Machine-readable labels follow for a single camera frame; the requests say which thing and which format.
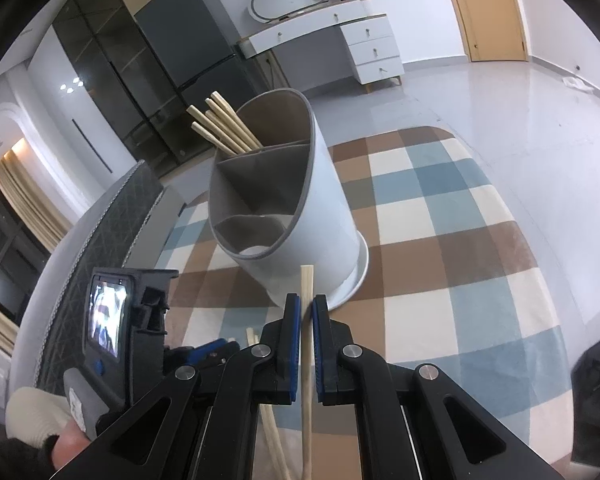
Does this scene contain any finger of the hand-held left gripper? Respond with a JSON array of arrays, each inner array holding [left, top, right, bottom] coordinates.
[[164, 339, 242, 368]]

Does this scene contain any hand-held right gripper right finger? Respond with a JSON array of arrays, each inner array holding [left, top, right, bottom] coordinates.
[[311, 294, 566, 480]]

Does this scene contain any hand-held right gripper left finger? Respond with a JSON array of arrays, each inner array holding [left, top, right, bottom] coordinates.
[[55, 292, 302, 480]]

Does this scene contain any pale wooden chopstick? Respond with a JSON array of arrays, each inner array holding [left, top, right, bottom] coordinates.
[[186, 105, 243, 155], [246, 327, 295, 480], [190, 121, 236, 156], [211, 91, 263, 150], [204, 110, 248, 153], [204, 98, 255, 152], [300, 264, 315, 480]]

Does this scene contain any white utensil holder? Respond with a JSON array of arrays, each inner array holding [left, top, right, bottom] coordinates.
[[207, 87, 370, 311]]

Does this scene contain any person's left hand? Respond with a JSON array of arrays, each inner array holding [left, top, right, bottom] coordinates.
[[5, 387, 93, 468]]

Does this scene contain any grey quilted chair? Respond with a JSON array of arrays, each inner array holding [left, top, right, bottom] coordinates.
[[10, 160, 187, 411]]

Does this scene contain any checkered tablecloth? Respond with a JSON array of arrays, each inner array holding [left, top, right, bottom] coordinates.
[[155, 125, 581, 480]]

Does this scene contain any dark window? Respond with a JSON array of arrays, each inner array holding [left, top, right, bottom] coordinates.
[[0, 180, 51, 341]]

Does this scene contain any beige curtain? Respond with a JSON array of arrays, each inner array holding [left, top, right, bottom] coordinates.
[[0, 146, 78, 257]]

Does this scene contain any dark glass cabinet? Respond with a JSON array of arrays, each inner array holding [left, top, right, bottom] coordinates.
[[52, 0, 183, 173]]

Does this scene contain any black bag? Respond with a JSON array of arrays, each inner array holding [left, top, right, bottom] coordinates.
[[570, 330, 600, 467]]

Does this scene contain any dark grey refrigerator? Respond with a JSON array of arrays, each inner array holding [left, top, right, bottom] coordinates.
[[134, 0, 261, 113]]

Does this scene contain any white drawer desk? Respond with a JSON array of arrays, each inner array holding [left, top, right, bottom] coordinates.
[[236, 0, 406, 95]]

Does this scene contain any white object on floor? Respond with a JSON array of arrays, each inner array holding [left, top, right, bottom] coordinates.
[[561, 76, 595, 93]]

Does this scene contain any wooden door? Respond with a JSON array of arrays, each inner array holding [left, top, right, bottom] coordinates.
[[436, 0, 532, 63]]

